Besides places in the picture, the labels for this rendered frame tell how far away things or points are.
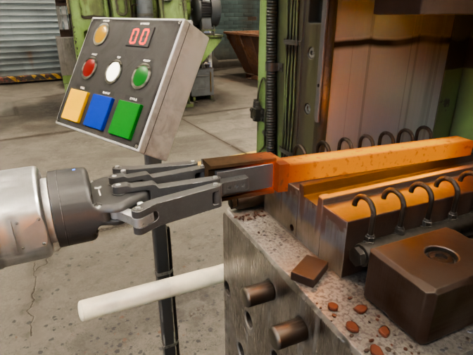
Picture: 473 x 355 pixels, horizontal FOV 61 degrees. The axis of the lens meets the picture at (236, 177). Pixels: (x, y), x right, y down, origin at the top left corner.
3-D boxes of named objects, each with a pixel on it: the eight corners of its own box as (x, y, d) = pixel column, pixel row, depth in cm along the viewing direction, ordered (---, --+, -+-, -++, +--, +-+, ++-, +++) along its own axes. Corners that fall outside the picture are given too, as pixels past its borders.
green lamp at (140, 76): (136, 89, 81) (134, 67, 79) (131, 85, 85) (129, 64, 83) (151, 88, 82) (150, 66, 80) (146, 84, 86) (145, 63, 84)
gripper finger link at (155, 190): (111, 182, 40) (112, 187, 39) (218, 167, 43) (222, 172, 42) (115, 218, 41) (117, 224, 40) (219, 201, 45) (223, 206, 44)
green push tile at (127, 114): (127, 139, 80) (140, 103, 80) (107, 132, 84) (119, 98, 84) (134, 141, 81) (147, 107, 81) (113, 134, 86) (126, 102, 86)
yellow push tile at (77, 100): (76, 122, 92) (87, 91, 92) (60, 117, 96) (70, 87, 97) (82, 125, 93) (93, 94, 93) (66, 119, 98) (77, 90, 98)
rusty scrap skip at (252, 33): (277, 91, 655) (279, 36, 623) (222, 76, 806) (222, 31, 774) (333, 84, 711) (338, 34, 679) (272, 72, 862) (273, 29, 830)
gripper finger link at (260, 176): (214, 170, 44) (217, 172, 43) (270, 160, 47) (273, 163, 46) (215, 195, 45) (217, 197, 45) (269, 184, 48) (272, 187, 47)
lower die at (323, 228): (341, 277, 49) (348, 215, 45) (263, 209, 65) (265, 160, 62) (553, 212, 64) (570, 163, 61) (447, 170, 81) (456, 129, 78)
